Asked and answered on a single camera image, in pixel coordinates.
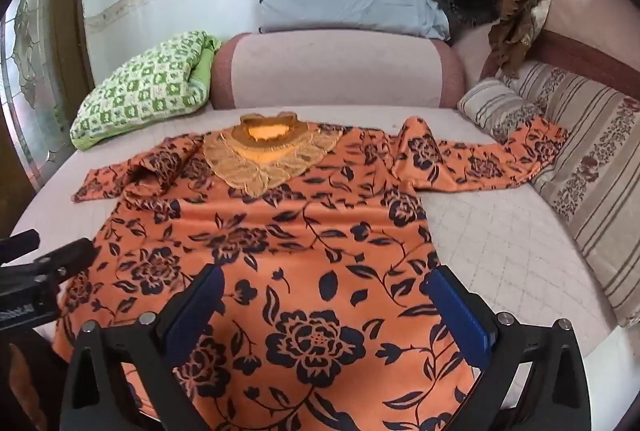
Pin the wooden door with glass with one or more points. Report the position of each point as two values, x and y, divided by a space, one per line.
35 86

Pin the green checkered folded blanket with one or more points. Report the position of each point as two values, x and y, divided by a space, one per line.
145 86

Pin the pink quilted mattress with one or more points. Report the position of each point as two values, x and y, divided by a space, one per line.
500 251

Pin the pink padded bolster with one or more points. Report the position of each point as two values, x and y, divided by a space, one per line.
590 21
330 71

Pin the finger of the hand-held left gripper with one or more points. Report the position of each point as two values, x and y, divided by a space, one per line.
70 258
20 246

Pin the brown ruffled cloth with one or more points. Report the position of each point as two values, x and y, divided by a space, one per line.
520 11

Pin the orange floral blouse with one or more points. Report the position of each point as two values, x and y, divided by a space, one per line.
310 261

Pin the large striped floral cushion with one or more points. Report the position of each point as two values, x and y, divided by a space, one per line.
595 171

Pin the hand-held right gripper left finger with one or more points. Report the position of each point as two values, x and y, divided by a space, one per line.
195 311

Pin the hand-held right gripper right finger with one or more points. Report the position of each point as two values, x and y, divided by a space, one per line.
460 316

